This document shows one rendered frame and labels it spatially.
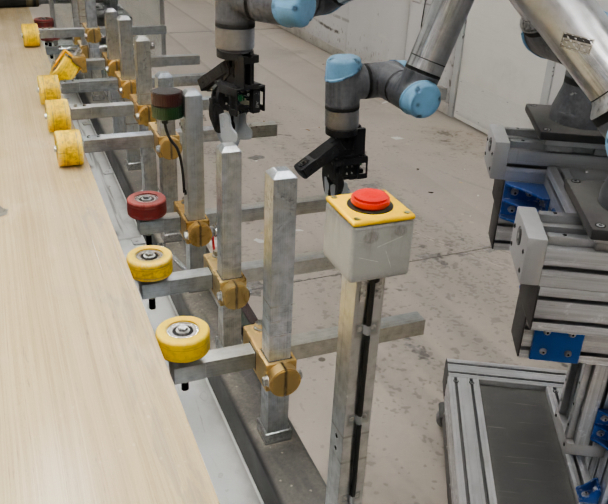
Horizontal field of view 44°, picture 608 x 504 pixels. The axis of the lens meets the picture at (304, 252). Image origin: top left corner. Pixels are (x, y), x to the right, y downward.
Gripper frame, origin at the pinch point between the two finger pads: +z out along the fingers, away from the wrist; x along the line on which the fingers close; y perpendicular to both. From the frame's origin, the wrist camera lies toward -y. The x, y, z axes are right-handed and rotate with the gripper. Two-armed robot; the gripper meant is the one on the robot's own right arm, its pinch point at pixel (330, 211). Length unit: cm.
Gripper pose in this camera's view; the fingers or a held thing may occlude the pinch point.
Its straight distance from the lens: 172.0
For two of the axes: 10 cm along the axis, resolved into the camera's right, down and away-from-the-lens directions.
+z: 0.0, 8.8, 4.7
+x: -3.7, -4.4, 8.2
